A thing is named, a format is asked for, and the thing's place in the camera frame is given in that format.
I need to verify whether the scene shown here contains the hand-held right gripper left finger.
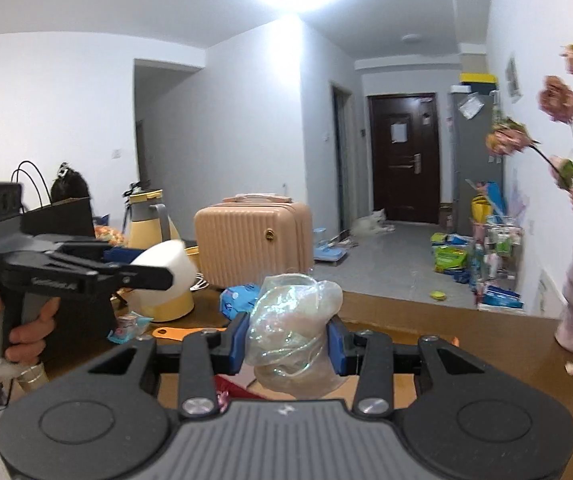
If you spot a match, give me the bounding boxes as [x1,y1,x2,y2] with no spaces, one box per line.
[86,312,252,418]

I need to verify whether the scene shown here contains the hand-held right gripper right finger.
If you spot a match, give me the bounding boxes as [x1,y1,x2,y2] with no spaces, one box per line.
[327,315,487,418]

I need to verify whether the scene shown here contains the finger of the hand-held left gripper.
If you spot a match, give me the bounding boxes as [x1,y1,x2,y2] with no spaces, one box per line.
[59,240,137,266]
[79,261,174,293]

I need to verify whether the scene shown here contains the white sponge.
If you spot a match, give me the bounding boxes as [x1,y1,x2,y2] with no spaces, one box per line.
[129,240,198,306]

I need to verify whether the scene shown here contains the clear plastic item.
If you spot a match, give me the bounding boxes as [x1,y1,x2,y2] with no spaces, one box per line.
[244,272,350,401]

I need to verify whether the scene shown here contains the orange cardboard box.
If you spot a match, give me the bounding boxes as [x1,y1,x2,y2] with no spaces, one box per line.
[158,335,460,411]

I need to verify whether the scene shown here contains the person's left hand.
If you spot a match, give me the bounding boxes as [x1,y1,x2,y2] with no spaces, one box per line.
[0,282,61,366]

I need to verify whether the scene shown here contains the orange patterned bag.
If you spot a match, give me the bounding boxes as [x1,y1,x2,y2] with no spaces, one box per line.
[94,224,128,247]

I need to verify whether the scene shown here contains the blue tissue pack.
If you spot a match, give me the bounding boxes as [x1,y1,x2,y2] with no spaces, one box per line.
[219,282,262,318]

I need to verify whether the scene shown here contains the yellow thermos jug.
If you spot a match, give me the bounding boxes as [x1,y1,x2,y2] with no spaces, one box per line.
[121,187,198,323]

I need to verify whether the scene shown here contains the small snack packet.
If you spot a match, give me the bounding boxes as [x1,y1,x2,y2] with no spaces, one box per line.
[108,310,152,345]

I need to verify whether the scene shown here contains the black paper bag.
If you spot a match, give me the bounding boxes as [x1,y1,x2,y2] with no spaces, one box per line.
[10,160,117,358]

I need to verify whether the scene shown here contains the blue pet bowl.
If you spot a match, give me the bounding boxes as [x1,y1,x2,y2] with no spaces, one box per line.
[313,227,347,263]

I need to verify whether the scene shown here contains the pink ribbed suitcase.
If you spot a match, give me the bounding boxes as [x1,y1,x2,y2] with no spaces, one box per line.
[194,194,315,288]

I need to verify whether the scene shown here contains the white pet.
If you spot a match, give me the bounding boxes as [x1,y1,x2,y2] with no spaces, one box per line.
[351,209,396,236]

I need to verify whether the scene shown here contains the green bag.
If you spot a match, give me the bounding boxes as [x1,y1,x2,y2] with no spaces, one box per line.
[433,242,468,273]

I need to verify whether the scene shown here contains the blue flat boxes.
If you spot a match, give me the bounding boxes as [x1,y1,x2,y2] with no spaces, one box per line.
[481,285,526,312]

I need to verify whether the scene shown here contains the dark brown entrance door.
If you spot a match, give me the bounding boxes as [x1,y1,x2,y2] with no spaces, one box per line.
[369,92,441,223]

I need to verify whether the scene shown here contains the interior side door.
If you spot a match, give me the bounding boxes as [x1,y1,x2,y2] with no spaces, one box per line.
[331,85,355,233]

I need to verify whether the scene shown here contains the metal rolling cart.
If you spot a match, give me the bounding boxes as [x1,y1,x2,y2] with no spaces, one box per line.
[471,220,525,283]

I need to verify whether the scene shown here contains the yellow gift bag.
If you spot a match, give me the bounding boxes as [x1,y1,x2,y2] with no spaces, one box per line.
[471,196,492,223]

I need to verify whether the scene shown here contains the white flat panel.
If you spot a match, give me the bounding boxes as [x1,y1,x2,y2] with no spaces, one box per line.
[537,267,567,318]

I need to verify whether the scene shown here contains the grey refrigerator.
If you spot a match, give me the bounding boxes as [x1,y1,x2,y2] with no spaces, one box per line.
[449,91,505,236]

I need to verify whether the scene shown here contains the clear hanging plastic bag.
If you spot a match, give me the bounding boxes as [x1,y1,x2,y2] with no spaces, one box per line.
[459,95,487,120]

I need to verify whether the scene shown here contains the yellow box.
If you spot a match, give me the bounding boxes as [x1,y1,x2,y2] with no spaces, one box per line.
[459,72,497,93]

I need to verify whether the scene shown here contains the dried pink flower bouquet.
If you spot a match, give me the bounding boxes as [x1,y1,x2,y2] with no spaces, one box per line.
[485,42,573,231]

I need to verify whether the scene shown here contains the orange handled scissors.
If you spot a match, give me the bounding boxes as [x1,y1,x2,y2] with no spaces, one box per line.
[151,326,232,341]

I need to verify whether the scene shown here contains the wall electrical panel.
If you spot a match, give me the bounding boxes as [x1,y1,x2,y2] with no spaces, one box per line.
[507,55,523,103]

